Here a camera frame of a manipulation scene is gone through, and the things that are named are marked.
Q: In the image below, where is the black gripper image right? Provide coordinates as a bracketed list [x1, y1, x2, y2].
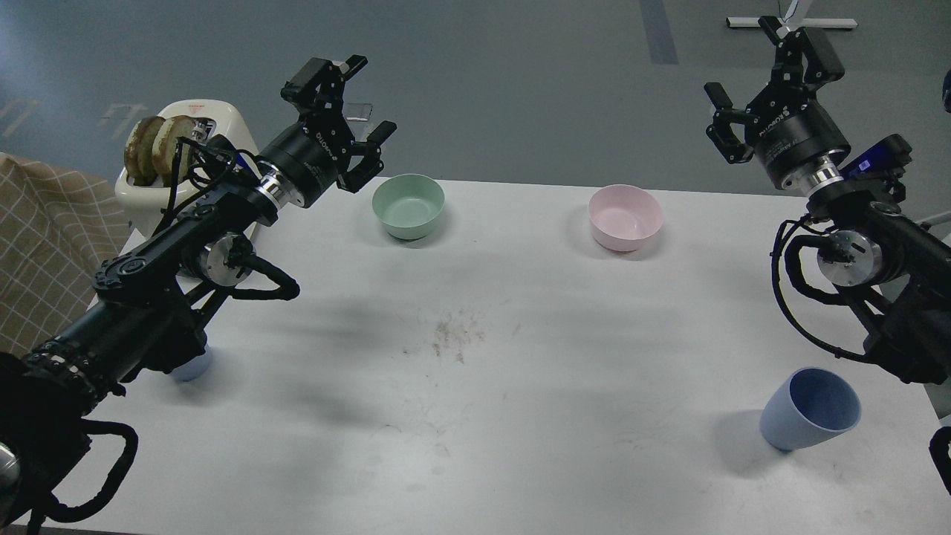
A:
[704, 16, 851, 190]

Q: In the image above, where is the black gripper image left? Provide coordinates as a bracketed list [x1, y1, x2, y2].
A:
[259, 55, 397, 209]

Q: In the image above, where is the blue cup starting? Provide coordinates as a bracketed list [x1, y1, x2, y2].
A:
[759, 368, 863, 453]
[169, 344, 214, 383]

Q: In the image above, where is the white desk foot bar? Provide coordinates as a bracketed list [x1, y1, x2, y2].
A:
[724, 1, 859, 31]

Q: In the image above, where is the green bowl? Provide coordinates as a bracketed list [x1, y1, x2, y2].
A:
[371, 174, 446, 241]

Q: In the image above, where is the right toast slice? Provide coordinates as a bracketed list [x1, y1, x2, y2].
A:
[152, 115, 198, 187]

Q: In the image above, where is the toast slice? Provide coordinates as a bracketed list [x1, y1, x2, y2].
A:
[152, 115, 198, 187]
[123, 116, 164, 187]

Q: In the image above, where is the pink bowl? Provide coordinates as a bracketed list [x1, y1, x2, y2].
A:
[587, 185, 663, 253]

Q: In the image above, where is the left toast slice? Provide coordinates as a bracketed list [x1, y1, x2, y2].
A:
[123, 116, 164, 187]

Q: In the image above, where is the cream white toaster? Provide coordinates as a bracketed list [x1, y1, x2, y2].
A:
[114, 100, 260, 281]

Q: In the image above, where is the beige checkered cloth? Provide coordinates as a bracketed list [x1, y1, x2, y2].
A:
[1, 153, 130, 356]

